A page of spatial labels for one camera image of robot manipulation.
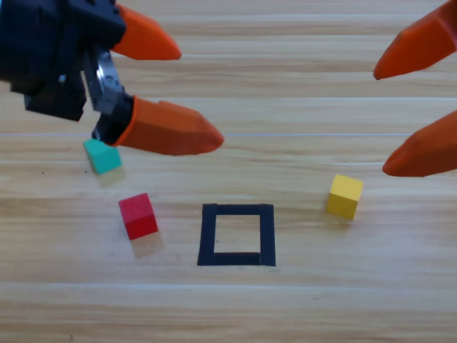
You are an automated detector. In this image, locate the green wooden cube block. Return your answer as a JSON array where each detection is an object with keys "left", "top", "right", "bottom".
[{"left": 82, "top": 138, "right": 123, "bottom": 176}]

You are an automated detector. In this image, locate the yellow wooden cube block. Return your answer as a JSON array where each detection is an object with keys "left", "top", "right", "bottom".
[{"left": 325, "top": 174, "right": 364, "bottom": 221}]

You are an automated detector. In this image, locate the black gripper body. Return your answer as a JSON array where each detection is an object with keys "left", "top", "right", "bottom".
[{"left": 0, "top": 0, "right": 127, "bottom": 122}]

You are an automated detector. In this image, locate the black tape square outline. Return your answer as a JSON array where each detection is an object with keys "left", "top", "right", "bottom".
[{"left": 196, "top": 203, "right": 277, "bottom": 268}]

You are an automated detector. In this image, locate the red wooden cube block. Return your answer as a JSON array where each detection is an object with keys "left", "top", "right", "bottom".
[{"left": 118, "top": 192, "right": 159, "bottom": 241}]

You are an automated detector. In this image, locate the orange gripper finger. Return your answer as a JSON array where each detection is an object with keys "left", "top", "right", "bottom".
[
  {"left": 91, "top": 93, "right": 226, "bottom": 156},
  {"left": 109, "top": 3, "right": 182, "bottom": 61},
  {"left": 373, "top": 0, "right": 457, "bottom": 81},
  {"left": 382, "top": 109, "right": 457, "bottom": 178}
]

